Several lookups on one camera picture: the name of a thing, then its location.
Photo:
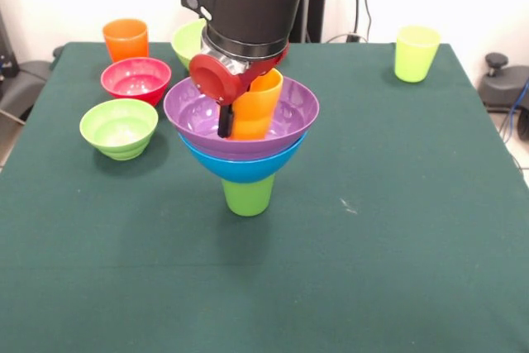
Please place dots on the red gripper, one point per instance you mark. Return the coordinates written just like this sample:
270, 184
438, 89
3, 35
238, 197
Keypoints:
215, 78

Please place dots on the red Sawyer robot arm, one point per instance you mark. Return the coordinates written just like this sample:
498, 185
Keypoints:
248, 1

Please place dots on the purple bowl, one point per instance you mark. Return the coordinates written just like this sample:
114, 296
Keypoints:
297, 109

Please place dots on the dark green table cloth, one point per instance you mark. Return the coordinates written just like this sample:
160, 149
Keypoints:
264, 266

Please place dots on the lime yellow cup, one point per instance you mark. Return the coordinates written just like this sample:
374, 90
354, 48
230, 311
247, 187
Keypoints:
415, 59

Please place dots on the black caster base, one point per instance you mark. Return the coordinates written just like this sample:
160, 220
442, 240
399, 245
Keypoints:
506, 84

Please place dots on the red-orange cup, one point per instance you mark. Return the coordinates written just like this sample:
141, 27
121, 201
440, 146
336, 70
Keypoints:
126, 43

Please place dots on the pink bowl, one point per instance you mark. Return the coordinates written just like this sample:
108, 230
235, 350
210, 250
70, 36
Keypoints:
136, 84

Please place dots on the green cup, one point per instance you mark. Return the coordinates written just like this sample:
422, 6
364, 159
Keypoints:
248, 200

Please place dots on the small green bowl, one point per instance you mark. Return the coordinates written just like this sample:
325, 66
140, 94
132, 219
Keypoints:
120, 138

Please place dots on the large green bowl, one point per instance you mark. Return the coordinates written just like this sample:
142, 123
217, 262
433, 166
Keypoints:
186, 45

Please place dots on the blue bowl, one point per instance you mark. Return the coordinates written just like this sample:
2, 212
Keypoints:
244, 169

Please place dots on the grey caster base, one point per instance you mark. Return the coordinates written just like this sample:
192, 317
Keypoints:
20, 88

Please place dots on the orange cup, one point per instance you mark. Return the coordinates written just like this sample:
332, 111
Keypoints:
256, 113

